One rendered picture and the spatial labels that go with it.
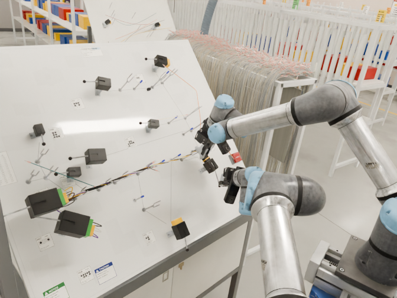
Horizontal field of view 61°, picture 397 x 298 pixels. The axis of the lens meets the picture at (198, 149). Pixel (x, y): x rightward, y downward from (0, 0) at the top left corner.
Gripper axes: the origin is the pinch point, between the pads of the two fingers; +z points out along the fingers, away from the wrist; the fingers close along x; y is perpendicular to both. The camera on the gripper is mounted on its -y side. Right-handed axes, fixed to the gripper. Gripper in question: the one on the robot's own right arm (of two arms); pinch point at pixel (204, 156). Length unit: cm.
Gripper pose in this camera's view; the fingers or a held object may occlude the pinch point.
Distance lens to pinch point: 163.2
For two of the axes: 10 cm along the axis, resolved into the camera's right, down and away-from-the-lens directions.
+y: -7.4, -6.1, 2.7
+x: -6.1, 4.5, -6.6
